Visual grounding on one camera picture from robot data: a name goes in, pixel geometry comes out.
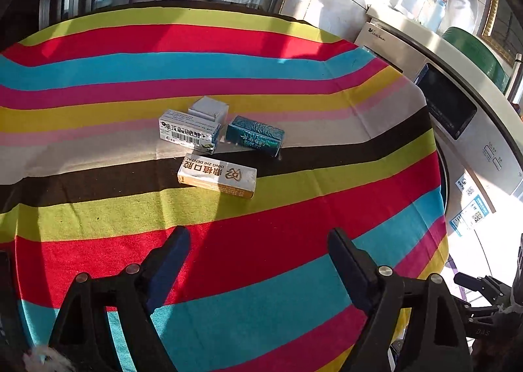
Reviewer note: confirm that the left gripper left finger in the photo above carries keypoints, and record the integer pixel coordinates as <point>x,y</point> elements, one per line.
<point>82,331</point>

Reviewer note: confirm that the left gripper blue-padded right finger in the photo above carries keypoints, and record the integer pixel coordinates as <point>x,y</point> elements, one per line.
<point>435,339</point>

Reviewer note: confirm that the white washing machine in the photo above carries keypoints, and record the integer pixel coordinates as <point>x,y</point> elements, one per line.
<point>479,138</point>

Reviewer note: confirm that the white orange long box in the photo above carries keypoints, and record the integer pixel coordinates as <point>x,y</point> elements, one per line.
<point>217,175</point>

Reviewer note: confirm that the white green barcode box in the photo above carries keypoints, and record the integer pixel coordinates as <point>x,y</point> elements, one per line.
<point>189,131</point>

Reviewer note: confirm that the small white cube box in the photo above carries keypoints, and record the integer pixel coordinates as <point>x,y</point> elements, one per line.
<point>210,109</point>

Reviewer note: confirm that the teal patterned box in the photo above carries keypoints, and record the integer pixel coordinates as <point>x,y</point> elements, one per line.
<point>255,135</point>

